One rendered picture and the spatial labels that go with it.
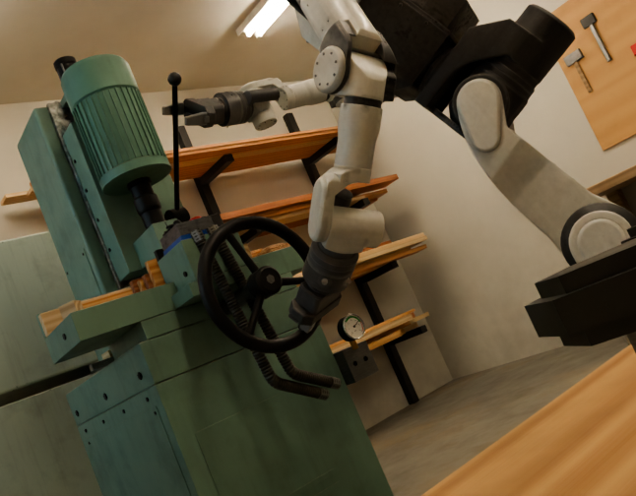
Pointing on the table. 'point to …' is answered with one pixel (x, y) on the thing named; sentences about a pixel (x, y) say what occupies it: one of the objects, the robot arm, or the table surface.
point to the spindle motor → (113, 123)
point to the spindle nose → (146, 201)
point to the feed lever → (176, 154)
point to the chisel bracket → (148, 243)
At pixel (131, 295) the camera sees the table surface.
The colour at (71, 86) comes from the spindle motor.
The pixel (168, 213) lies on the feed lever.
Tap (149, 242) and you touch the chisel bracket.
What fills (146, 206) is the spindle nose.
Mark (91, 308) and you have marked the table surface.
